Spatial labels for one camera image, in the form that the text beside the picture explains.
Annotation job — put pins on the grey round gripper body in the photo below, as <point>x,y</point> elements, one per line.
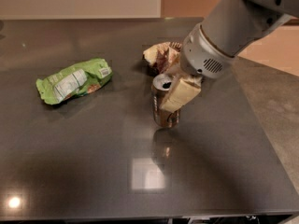
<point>202,56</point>

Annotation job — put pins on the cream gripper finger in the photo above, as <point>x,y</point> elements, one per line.
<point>182,91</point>
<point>174,69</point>

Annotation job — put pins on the orange soda can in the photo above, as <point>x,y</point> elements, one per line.
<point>159,89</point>

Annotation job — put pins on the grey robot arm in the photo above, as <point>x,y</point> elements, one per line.
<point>213,44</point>

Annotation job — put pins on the brown white chip bag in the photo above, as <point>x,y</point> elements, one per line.
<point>160,56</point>

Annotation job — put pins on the green rice chip bag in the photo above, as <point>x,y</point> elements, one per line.
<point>74,81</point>

